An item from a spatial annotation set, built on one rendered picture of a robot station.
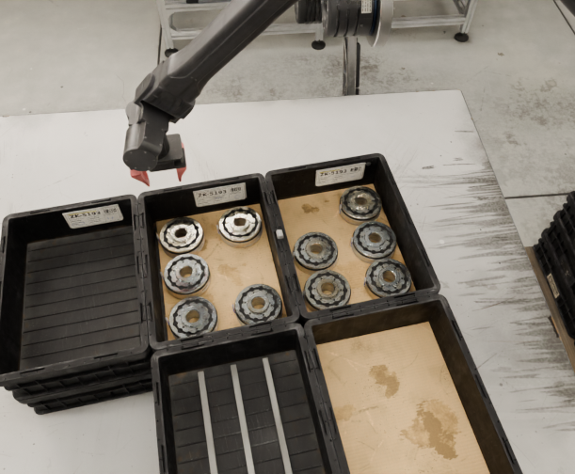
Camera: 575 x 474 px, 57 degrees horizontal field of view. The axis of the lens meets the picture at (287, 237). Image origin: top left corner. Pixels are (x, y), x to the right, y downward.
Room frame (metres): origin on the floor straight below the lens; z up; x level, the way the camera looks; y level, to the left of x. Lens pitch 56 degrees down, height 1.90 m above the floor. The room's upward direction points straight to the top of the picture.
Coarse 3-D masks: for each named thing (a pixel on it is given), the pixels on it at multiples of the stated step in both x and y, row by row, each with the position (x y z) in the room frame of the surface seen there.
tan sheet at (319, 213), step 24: (336, 192) 0.86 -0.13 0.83; (288, 216) 0.78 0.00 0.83; (312, 216) 0.78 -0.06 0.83; (336, 216) 0.78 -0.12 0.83; (384, 216) 0.78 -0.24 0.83; (288, 240) 0.71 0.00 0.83; (336, 240) 0.71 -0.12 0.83; (336, 264) 0.64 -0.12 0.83; (360, 264) 0.64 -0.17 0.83; (360, 288) 0.58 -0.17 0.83
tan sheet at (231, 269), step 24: (192, 216) 0.78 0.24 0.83; (216, 216) 0.78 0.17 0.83; (216, 240) 0.71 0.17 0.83; (264, 240) 0.71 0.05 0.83; (216, 264) 0.64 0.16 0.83; (240, 264) 0.64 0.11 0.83; (264, 264) 0.64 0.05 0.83; (216, 288) 0.58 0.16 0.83; (240, 288) 0.58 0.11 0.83; (168, 312) 0.52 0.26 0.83; (168, 336) 0.46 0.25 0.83
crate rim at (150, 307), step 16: (240, 176) 0.83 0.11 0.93; (256, 176) 0.83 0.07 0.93; (144, 192) 0.78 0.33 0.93; (160, 192) 0.78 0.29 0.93; (176, 192) 0.78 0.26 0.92; (144, 208) 0.73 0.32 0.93; (272, 208) 0.73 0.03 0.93; (144, 224) 0.69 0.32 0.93; (272, 224) 0.69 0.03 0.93; (144, 240) 0.65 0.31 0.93; (144, 256) 0.60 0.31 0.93; (144, 272) 0.56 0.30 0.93; (288, 272) 0.56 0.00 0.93; (288, 288) 0.53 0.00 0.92; (272, 320) 0.45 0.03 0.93; (288, 320) 0.45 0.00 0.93; (192, 336) 0.42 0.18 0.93; (208, 336) 0.42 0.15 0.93; (224, 336) 0.42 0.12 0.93
